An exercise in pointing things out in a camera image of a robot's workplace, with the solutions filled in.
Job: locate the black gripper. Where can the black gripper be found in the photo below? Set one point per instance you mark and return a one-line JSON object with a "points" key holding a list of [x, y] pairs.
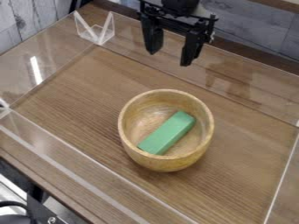
{"points": [[180, 16]]}

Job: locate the green rectangular block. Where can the green rectangular block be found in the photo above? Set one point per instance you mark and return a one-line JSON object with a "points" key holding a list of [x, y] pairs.
{"points": [[167, 134]]}

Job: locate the wooden bowl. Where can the wooden bowl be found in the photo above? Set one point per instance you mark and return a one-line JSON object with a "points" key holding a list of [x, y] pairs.
{"points": [[144, 113]]}

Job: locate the clear acrylic corner bracket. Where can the clear acrylic corner bracket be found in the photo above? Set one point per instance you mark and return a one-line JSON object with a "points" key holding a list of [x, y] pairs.
{"points": [[96, 34]]}

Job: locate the clear acrylic enclosure wall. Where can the clear acrylic enclosure wall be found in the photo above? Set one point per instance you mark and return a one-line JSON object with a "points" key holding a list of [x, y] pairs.
{"points": [[64, 88]]}

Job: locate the black metal table bracket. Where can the black metal table bracket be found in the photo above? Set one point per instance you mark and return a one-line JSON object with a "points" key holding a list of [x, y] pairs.
{"points": [[41, 213]]}

